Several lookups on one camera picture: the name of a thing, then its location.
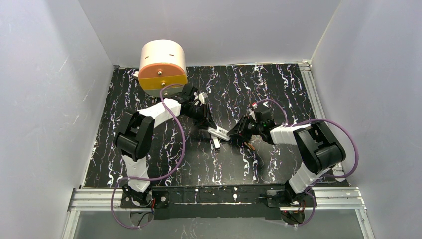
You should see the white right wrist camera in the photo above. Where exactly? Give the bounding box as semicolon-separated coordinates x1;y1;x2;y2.
248;102;261;122

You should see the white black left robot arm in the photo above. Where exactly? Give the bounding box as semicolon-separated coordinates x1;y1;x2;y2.
114;84;229;206

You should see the cylindrical drawer box orange front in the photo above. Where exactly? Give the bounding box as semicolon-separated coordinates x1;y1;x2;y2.
137;39;188;97

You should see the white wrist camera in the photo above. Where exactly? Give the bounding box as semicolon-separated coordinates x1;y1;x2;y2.
193;92;208;106
248;102;261;122

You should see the white remote control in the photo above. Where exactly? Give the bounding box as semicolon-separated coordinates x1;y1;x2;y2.
207;127;230;141

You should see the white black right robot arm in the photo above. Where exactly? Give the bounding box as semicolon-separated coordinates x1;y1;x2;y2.
227;110;346;204

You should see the long white rectangular block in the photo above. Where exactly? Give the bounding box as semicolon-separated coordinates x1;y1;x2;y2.
211;138;221;151

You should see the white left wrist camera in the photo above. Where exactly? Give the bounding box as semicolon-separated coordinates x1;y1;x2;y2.
193;92;208;106

